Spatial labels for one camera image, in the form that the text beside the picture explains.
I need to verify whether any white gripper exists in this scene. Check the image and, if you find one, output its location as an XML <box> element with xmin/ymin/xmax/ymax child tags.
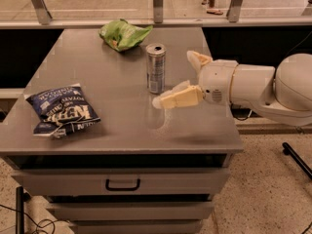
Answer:
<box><xmin>152</xmin><ymin>51</ymin><xmax>238</xmax><ymax>109</ymax></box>

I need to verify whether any silver redbull can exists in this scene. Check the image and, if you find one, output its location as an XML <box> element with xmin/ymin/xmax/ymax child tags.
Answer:
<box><xmin>146</xmin><ymin>43</ymin><xmax>166</xmax><ymax>94</ymax></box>

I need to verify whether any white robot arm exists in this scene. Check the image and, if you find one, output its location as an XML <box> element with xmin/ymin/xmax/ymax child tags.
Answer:
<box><xmin>152</xmin><ymin>51</ymin><xmax>312</xmax><ymax>127</ymax></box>

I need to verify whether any green chip bag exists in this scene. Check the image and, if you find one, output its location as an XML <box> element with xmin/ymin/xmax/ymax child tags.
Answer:
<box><xmin>98</xmin><ymin>19</ymin><xmax>153</xmax><ymax>53</ymax></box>

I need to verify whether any grey drawer cabinet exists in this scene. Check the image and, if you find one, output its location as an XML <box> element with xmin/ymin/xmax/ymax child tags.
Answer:
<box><xmin>0</xmin><ymin>29</ymin><xmax>243</xmax><ymax>234</ymax></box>

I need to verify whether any black stand leg right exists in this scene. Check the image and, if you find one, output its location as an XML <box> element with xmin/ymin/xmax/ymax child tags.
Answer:
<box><xmin>282</xmin><ymin>142</ymin><xmax>312</xmax><ymax>179</ymax></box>

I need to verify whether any black stand leg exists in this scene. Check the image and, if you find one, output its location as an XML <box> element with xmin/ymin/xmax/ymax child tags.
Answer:
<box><xmin>282</xmin><ymin>142</ymin><xmax>312</xmax><ymax>179</ymax></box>
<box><xmin>16</xmin><ymin>186</ymin><xmax>24</xmax><ymax>234</ymax></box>

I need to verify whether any blue kettle chip bag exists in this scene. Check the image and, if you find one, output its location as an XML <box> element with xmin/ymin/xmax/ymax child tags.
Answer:
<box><xmin>24</xmin><ymin>84</ymin><xmax>100</xmax><ymax>138</ymax></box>

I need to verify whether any black stand leg left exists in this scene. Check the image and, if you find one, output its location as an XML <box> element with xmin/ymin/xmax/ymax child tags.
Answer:
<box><xmin>16</xmin><ymin>186</ymin><xmax>24</xmax><ymax>234</ymax></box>

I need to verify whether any metal railing post right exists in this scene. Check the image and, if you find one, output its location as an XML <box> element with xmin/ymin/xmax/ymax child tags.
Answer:
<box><xmin>226</xmin><ymin>0</ymin><xmax>243</xmax><ymax>22</ymax></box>

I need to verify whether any metal railing post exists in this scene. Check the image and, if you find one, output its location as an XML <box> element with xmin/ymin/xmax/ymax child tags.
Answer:
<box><xmin>226</xmin><ymin>0</ymin><xmax>243</xmax><ymax>22</ymax></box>
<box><xmin>31</xmin><ymin>0</ymin><xmax>52</xmax><ymax>25</ymax></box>
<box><xmin>153</xmin><ymin>0</ymin><xmax>163</xmax><ymax>23</ymax></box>

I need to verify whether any metal railing post middle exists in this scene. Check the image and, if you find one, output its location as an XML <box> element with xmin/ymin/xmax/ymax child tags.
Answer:
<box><xmin>153</xmin><ymin>0</ymin><xmax>163</xmax><ymax>23</ymax></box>

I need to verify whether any black drawer handle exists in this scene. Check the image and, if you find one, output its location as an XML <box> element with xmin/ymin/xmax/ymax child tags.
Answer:
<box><xmin>104</xmin><ymin>178</ymin><xmax>140</xmax><ymax>192</ymax></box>

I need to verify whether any metal railing post left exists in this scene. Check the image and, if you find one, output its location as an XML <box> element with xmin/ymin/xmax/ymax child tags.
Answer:
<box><xmin>31</xmin><ymin>0</ymin><xmax>52</xmax><ymax>25</ymax></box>

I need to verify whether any black floor cable left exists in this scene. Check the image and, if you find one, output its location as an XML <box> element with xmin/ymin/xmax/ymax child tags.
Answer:
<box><xmin>0</xmin><ymin>204</ymin><xmax>67</xmax><ymax>234</ymax></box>

